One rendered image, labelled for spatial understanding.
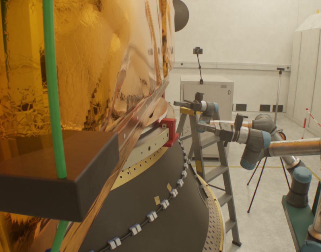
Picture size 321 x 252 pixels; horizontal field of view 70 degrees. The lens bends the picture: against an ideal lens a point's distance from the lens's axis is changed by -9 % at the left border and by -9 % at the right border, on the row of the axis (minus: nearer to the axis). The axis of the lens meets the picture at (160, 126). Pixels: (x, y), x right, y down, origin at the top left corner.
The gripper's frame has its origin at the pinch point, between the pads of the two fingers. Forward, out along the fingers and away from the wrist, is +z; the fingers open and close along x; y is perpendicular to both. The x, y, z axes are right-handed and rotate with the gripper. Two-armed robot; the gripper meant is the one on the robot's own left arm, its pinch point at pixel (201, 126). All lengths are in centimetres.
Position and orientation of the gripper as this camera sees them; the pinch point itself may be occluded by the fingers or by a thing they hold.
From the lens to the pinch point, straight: 112.1
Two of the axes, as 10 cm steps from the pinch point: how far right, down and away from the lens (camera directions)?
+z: -9.8, -2.0, 0.7
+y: -1.7, 9.4, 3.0
